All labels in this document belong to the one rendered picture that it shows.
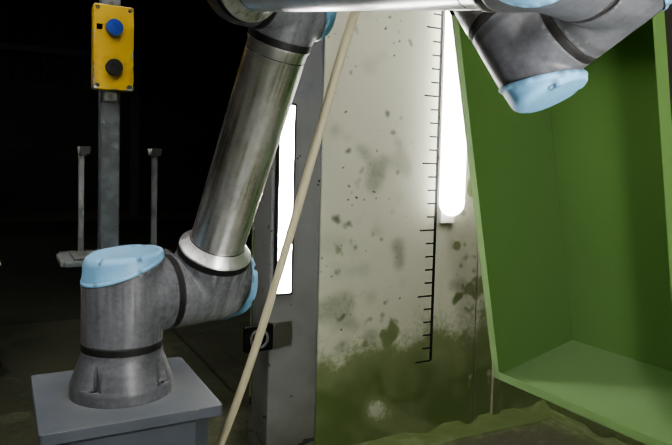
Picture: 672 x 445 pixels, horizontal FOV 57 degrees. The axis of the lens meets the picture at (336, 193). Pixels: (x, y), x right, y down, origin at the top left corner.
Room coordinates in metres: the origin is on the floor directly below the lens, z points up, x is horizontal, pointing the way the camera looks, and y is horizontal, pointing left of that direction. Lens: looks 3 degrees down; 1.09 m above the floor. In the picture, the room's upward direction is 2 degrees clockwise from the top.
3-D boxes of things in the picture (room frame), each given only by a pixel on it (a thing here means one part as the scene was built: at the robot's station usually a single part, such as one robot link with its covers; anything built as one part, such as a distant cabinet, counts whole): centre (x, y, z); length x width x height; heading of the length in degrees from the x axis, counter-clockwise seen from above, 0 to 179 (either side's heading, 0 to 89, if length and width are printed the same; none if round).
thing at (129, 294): (1.19, 0.40, 0.83); 0.17 x 0.15 x 0.18; 132
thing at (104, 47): (1.96, 0.71, 1.42); 0.12 x 0.06 x 0.26; 118
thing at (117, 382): (1.18, 0.40, 0.69); 0.19 x 0.19 x 0.10
